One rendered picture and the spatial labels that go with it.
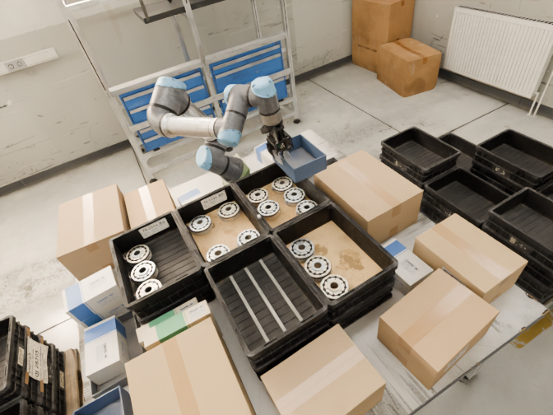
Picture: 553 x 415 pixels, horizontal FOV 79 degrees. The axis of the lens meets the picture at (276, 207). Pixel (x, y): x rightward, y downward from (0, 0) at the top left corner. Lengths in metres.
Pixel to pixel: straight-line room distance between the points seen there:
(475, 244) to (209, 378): 1.04
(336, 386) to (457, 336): 0.40
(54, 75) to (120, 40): 0.69
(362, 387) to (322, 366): 0.13
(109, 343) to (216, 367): 0.50
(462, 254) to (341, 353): 0.59
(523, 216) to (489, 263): 0.81
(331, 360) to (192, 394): 0.42
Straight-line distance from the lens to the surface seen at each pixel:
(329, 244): 1.41
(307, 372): 1.13
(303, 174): 1.33
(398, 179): 1.60
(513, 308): 1.54
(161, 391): 1.19
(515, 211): 2.20
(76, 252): 1.75
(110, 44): 3.92
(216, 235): 1.54
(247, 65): 3.35
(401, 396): 1.29
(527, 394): 2.21
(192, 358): 1.18
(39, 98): 4.05
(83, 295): 1.56
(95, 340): 1.53
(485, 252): 1.44
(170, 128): 1.37
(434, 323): 1.23
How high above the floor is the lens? 1.93
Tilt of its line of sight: 44 degrees down
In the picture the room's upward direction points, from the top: 12 degrees counter-clockwise
